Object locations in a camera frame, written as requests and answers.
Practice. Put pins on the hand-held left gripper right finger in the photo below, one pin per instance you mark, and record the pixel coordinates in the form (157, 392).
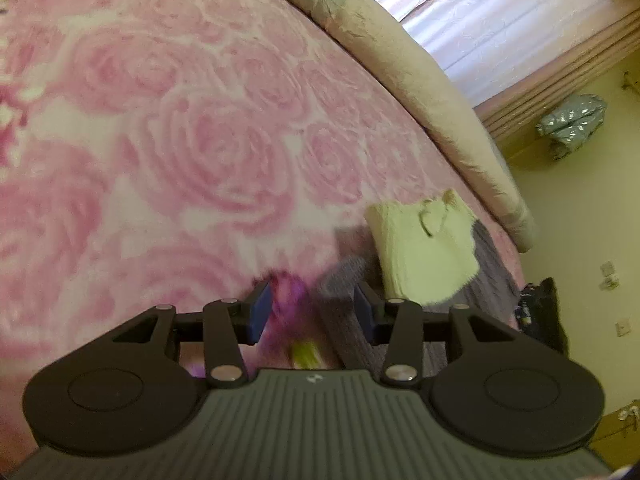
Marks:
(364, 312)

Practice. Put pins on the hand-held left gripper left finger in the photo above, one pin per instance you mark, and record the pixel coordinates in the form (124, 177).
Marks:
(260, 312)

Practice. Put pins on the purple knit cardigan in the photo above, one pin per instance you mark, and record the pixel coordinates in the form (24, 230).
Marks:
(347, 345)

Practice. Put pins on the cream knit sweater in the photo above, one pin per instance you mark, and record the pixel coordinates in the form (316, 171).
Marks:
(420, 260)

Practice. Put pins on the black bag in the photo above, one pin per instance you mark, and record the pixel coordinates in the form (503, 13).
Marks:
(545, 315)

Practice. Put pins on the pink rose blanket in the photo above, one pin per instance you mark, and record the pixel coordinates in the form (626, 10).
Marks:
(175, 135)

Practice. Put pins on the beige quilt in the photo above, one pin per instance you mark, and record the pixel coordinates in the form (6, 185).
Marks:
(400, 60)

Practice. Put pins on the wooden door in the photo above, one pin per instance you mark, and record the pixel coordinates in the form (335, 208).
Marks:
(612, 435)

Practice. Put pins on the silver plastic bag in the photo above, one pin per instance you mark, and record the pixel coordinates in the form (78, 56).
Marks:
(572, 125)

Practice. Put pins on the white sheer curtain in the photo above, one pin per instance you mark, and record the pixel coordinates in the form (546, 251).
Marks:
(490, 15)

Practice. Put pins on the white wall socket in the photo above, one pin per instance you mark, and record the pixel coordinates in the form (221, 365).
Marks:
(625, 328)
(609, 275)

